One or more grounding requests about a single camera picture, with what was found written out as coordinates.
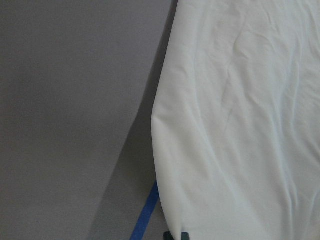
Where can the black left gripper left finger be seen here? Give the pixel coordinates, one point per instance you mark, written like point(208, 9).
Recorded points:
point(167, 236)

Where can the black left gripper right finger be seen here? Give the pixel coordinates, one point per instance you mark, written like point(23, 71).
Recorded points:
point(184, 236)

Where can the cream long-sleeve graphic shirt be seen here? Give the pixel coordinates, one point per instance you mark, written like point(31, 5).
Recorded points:
point(236, 121)

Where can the blue tape line lengthwise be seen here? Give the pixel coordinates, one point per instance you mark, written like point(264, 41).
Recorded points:
point(146, 214)

